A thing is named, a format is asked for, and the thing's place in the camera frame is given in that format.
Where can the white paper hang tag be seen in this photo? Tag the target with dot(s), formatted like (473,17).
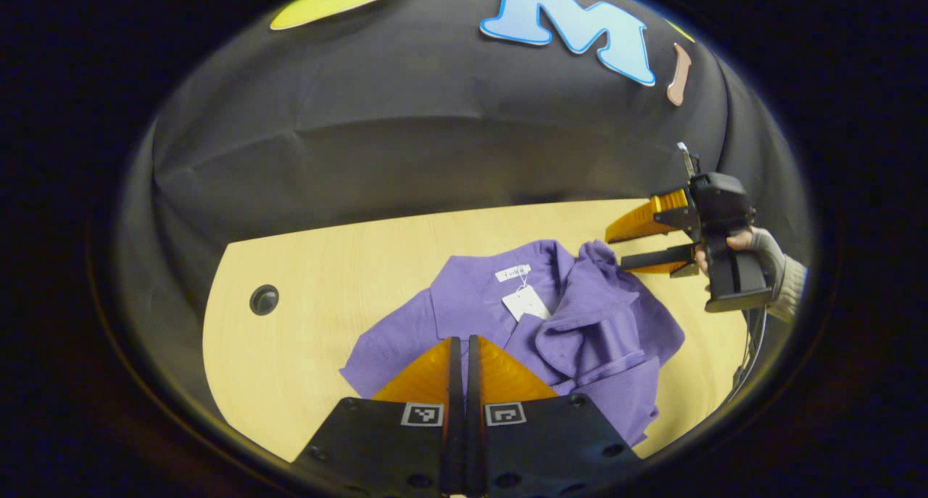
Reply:
(526,302)

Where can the purple collared shirt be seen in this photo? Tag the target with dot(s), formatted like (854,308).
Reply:
(602,331)

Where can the black backdrop cloth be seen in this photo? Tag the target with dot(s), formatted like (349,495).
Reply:
(362,121)

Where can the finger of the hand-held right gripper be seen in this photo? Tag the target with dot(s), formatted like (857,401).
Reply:
(656,257)
(641,222)

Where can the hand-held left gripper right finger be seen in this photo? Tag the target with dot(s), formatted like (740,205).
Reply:
(474,411)

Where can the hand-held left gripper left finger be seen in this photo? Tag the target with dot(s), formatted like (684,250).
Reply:
(455,411)

